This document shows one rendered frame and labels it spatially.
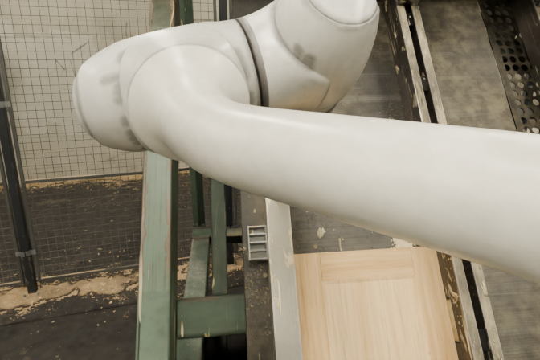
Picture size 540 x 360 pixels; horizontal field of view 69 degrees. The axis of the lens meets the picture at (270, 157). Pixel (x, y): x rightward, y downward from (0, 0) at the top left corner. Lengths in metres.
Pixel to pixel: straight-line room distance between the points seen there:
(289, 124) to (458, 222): 0.09
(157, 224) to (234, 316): 0.25
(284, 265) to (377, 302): 0.21
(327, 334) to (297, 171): 0.66
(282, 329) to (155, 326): 0.23
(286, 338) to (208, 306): 0.18
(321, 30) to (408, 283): 0.65
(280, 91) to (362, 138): 0.20
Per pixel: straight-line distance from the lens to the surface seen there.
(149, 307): 0.80
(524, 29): 1.33
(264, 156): 0.21
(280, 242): 0.81
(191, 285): 1.56
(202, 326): 0.88
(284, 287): 0.80
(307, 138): 0.20
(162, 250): 0.80
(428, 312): 0.91
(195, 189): 1.80
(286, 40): 0.37
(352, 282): 0.86
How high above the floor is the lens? 1.63
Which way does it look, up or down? 15 degrees down
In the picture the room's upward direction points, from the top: straight up
